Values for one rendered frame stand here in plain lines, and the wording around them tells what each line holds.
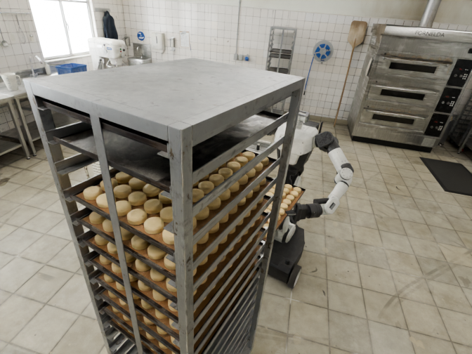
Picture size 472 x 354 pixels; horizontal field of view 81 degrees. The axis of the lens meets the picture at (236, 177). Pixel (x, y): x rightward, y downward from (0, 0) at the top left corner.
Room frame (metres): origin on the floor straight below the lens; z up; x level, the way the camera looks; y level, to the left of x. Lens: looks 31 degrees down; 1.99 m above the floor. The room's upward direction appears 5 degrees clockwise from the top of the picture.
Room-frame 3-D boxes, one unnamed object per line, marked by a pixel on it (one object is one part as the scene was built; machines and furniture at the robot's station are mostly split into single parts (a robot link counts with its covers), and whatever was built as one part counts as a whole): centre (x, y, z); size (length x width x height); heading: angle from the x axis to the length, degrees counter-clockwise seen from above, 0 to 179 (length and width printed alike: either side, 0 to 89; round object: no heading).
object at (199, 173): (0.73, -0.02, 1.68); 0.64 x 0.03 x 0.03; 152
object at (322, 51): (6.17, -1.53, 1.10); 0.41 x 0.17 x 1.10; 78
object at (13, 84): (3.67, 3.08, 0.98); 0.20 x 0.14 x 0.20; 118
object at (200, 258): (0.73, -0.02, 1.41); 0.64 x 0.03 x 0.03; 152
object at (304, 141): (1.90, -0.43, 1.20); 0.34 x 0.30 x 0.36; 62
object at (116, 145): (0.81, 0.16, 1.68); 0.60 x 0.40 x 0.02; 152
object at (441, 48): (5.31, -2.97, 1.01); 1.56 x 1.20 x 2.01; 78
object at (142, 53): (6.88, 2.42, 0.93); 0.99 x 0.38 x 1.09; 78
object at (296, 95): (0.98, -0.19, 0.97); 0.03 x 0.03 x 1.70; 62
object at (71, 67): (4.86, 2.94, 0.95); 0.40 x 0.30 x 0.14; 171
